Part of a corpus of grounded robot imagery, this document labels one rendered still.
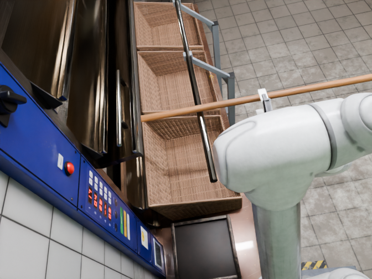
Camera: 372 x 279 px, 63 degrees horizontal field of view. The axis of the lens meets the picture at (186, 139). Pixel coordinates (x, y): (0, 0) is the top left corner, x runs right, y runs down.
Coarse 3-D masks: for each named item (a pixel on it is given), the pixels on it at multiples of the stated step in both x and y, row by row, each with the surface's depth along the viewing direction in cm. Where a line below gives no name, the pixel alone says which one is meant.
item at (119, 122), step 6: (120, 78) 110; (120, 84) 108; (126, 84) 113; (120, 90) 106; (120, 96) 104; (120, 102) 103; (120, 108) 101; (120, 114) 100; (120, 120) 98; (120, 126) 97; (126, 126) 102; (120, 132) 96; (120, 138) 94; (120, 144) 93
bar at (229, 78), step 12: (180, 12) 173; (192, 12) 188; (180, 24) 167; (216, 24) 196; (216, 36) 204; (216, 48) 213; (192, 60) 157; (216, 60) 222; (192, 72) 146; (216, 72) 167; (192, 84) 142; (228, 84) 175; (228, 96) 185; (228, 108) 197; (204, 120) 131; (204, 132) 126; (204, 144) 123; (216, 180) 116
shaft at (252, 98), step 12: (324, 84) 127; (336, 84) 127; (348, 84) 128; (252, 96) 129; (276, 96) 129; (180, 108) 131; (192, 108) 130; (204, 108) 130; (216, 108) 131; (144, 120) 131
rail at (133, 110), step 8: (128, 0) 139; (128, 8) 135; (128, 16) 132; (128, 24) 129; (128, 32) 126; (128, 40) 124; (128, 48) 121; (128, 56) 118; (128, 64) 116; (128, 72) 114; (136, 104) 106; (136, 112) 104; (136, 120) 101; (136, 128) 99; (136, 136) 97; (136, 144) 95; (136, 152) 96
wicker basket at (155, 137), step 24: (168, 120) 181; (192, 120) 184; (216, 120) 188; (144, 144) 167; (168, 144) 196; (192, 144) 193; (168, 168) 186; (168, 192) 176; (192, 192) 176; (216, 192) 174; (168, 216) 163; (192, 216) 168
